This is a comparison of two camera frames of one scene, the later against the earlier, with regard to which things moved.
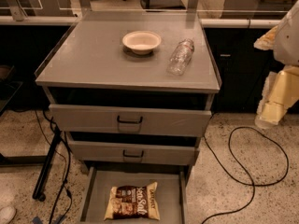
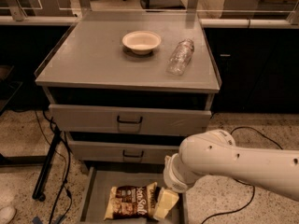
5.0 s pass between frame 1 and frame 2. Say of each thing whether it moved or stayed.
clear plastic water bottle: stayed
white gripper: moved
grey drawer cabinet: stayed
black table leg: stayed
